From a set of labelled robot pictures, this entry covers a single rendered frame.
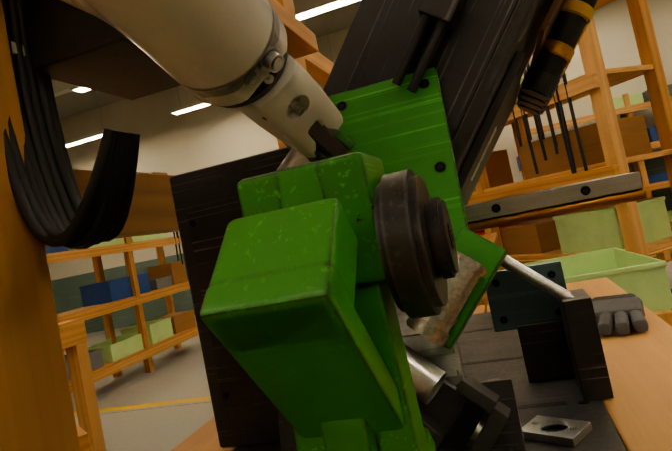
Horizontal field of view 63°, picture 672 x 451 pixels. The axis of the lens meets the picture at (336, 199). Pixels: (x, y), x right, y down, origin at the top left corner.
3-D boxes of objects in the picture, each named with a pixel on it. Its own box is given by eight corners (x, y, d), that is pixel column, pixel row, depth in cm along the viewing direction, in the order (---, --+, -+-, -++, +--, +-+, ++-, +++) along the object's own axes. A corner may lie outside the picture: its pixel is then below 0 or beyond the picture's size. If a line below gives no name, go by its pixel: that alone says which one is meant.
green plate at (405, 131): (483, 283, 56) (446, 99, 62) (477, 275, 48) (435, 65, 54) (375, 301, 59) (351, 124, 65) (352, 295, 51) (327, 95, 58)
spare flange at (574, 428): (519, 438, 53) (517, 430, 53) (538, 422, 56) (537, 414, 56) (574, 447, 49) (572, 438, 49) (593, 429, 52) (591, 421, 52)
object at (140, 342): (213, 342, 710) (180, 171, 722) (68, 415, 477) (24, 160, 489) (177, 347, 726) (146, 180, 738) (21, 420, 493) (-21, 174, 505)
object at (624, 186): (614, 198, 72) (609, 176, 72) (646, 199, 57) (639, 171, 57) (336, 251, 83) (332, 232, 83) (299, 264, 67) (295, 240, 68)
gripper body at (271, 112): (314, 40, 37) (358, 114, 47) (218, -15, 42) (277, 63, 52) (246, 126, 37) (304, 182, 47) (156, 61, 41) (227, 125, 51)
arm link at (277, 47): (303, 14, 36) (318, 40, 38) (216, -34, 39) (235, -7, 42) (222, 114, 35) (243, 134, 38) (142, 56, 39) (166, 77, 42)
